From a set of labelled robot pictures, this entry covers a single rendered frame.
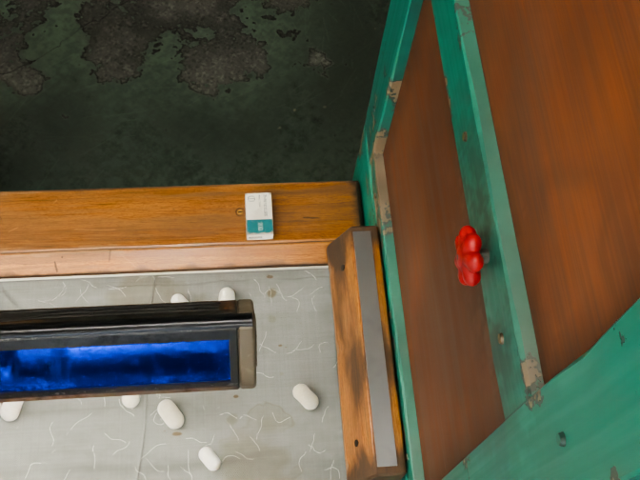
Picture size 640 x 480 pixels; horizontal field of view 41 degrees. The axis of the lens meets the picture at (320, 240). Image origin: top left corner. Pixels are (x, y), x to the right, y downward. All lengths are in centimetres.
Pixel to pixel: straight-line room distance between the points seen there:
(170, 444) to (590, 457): 68
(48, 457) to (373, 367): 40
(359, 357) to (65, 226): 43
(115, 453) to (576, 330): 69
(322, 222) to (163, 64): 118
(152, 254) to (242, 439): 27
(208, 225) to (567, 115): 71
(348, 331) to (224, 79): 130
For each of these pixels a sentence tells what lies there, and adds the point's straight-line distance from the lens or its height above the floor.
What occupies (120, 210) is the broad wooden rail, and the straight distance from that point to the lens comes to 115.
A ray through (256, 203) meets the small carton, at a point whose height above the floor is 78.
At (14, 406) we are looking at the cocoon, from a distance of 108.
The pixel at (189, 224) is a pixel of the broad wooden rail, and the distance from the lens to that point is 113.
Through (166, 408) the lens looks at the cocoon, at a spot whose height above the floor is 76.
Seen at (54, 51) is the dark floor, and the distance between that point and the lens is 231.
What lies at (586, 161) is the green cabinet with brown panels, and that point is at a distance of 48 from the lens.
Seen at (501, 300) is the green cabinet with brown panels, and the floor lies 125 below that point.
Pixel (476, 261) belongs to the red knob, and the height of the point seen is 126.
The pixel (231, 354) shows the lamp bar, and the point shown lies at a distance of 72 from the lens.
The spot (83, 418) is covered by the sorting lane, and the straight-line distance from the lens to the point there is 108.
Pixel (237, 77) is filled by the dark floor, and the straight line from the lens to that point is 221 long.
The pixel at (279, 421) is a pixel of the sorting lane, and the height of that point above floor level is 74.
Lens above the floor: 177
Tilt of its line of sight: 64 degrees down
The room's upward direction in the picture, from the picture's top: 9 degrees clockwise
